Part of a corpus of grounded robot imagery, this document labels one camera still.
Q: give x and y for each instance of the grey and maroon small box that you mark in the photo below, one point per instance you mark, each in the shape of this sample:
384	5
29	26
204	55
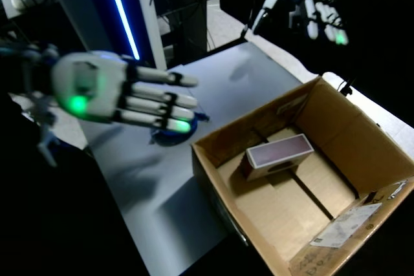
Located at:
278	151

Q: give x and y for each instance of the white column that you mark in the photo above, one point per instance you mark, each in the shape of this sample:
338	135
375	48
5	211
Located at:
152	30

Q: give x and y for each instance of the printed cardboard box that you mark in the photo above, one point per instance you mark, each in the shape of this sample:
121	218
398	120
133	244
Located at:
291	218

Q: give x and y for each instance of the blue light strip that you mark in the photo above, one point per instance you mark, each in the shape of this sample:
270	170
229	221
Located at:
123	14

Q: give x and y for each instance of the dark blue cabinet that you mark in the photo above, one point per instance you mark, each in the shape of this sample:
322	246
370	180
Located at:
90	4

